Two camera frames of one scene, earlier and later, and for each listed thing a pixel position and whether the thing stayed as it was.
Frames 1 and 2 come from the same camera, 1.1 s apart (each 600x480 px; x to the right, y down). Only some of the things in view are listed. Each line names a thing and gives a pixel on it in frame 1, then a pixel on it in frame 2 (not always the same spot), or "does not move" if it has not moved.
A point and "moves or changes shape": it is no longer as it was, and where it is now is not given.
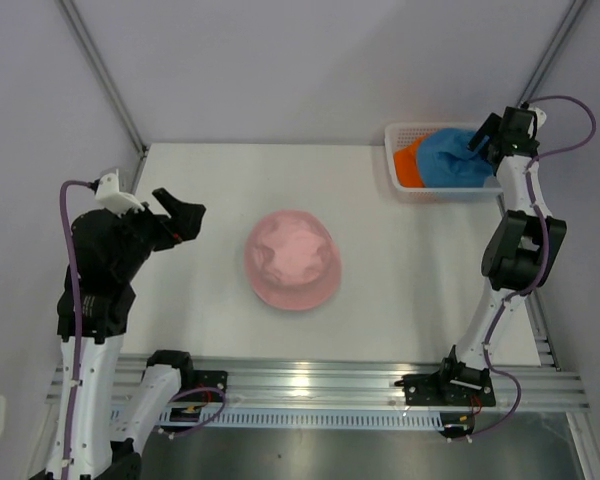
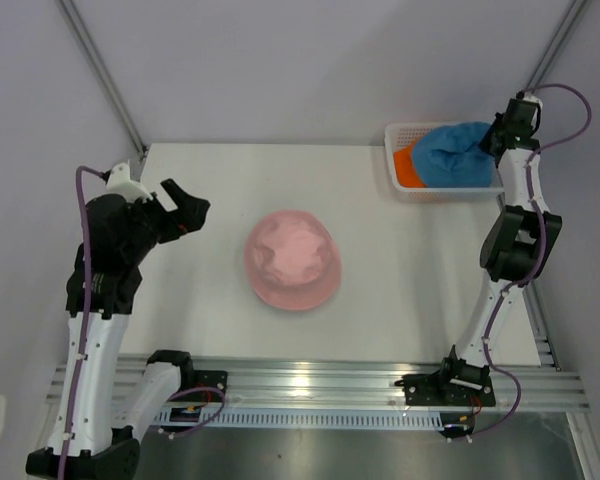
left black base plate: [196, 379] does not move
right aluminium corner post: [551, 53] does not move
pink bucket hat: [293, 261] does not move
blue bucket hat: [444, 160] moves or changes shape
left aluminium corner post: [103, 72] does not move
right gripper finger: [488, 127] to [492, 140]
